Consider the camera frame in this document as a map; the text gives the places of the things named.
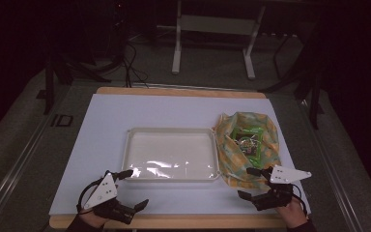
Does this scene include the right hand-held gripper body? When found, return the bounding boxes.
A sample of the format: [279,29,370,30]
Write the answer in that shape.
[251,164,313,213]

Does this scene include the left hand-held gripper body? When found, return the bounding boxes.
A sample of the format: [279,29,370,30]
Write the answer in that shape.
[82,170,137,225]

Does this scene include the orange green checked cloth bag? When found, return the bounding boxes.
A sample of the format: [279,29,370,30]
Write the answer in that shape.
[213,110,282,190]

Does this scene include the white plastic tray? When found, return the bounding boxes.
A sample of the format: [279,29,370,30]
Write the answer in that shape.
[121,127,222,183]

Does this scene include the person's left hand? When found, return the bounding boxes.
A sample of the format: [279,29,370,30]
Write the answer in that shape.
[78,208,111,228]

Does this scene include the person's right hand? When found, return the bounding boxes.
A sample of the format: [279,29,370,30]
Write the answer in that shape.
[274,196,308,229]

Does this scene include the green plastic packet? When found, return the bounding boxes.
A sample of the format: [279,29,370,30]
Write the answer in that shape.
[231,126,266,167]

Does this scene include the white table mat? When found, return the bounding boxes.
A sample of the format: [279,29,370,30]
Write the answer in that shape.
[48,93,311,217]

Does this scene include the black tripod stand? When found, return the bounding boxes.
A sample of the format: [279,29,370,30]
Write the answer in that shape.
[43,32,128,116]
[256,30,326,131]

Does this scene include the white metal stand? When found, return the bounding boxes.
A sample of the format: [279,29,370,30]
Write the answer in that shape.
[171,0,267,81]

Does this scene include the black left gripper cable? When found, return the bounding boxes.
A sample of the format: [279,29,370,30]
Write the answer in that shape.
[75,178,108,215]

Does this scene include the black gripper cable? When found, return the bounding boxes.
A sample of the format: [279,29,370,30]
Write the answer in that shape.
[290,183,309,217]
[75,178,108,215]

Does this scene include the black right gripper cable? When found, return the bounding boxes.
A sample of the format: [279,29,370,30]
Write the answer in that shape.
[290,183,309,217]

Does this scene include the black floor cables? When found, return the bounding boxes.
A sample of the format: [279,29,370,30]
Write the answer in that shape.
[121,41,150,89]

